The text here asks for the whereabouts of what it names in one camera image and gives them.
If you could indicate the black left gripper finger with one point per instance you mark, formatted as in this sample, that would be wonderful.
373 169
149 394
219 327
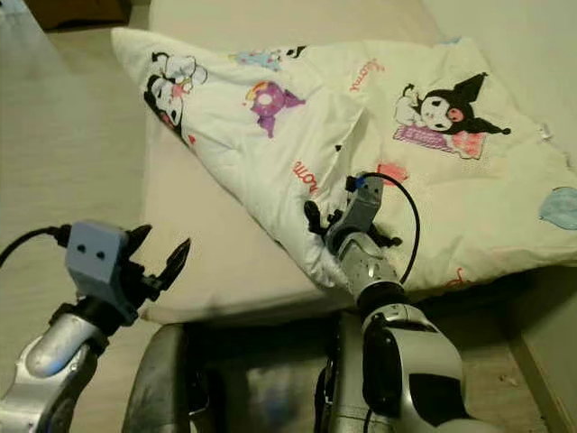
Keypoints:
139 240
177 262

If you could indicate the cream white duvet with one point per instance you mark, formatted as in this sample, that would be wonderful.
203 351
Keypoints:
370 135

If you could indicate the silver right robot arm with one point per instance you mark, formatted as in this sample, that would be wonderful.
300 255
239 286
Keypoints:
415 352

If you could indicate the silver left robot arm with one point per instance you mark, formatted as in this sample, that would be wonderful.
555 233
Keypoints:
63 370

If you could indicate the grey robot left leg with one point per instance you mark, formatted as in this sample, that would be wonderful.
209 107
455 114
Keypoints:
162 388

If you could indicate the dark brown box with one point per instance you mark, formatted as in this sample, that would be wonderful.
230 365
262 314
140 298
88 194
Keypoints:
77 11

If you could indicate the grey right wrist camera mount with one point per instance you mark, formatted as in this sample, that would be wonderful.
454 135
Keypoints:
365 207

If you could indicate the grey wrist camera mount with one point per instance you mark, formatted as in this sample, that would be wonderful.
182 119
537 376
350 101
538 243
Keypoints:
99 262
365 207

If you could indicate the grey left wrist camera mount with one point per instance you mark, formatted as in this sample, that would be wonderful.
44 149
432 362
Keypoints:
99 262

